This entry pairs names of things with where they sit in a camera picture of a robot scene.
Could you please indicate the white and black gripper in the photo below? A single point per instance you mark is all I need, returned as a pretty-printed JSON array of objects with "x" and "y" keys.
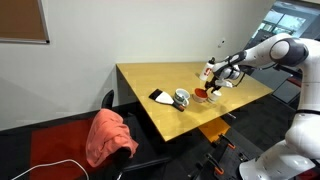
[{"x": 224, "y": 78}]

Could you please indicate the clear plastic tupperware container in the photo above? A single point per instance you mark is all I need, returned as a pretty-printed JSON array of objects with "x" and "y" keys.
[{"x": 199, "y": 99}]

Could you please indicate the white green christmas mug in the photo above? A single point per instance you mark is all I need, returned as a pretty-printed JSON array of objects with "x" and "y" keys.
[{"x": 181, "y": 96}]

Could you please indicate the red plastic container lid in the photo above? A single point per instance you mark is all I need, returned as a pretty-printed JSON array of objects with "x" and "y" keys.
[{"x": 200, "y": 92}]

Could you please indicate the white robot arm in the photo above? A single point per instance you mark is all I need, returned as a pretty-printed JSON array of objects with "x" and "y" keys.
[{"x": 299, "y": 151}]

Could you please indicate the black orange clamp left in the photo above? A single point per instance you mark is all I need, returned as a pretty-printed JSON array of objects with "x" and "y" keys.
[{"x": 230, "y": 144}]

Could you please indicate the black orange clamp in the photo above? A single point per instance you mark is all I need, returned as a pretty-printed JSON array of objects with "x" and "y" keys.
[
  {"x": 216, "y": 165},
  {"x": 230, "y": 144}
]

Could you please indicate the black orange clamp right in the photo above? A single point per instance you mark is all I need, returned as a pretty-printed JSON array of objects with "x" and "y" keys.
[{"x": 216, "y": 165}]

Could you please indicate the black office chair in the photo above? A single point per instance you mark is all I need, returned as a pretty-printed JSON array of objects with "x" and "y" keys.
[{"x": 148, "y": 163}]

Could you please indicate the pink cloth on chair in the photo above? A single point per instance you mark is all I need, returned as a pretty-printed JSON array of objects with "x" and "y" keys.
[{"x": 108, "y": 133}]

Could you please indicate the cork notice board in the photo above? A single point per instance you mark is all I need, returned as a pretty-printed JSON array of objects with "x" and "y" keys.
[{"x": 23, "y": 21}]

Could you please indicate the white wall socket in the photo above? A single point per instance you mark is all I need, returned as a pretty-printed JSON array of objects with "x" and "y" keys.
[{"x": 221, "y": 43}]

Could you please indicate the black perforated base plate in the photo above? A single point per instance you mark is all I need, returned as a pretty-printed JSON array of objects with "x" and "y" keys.
[{"x": 228, "y": 159}]

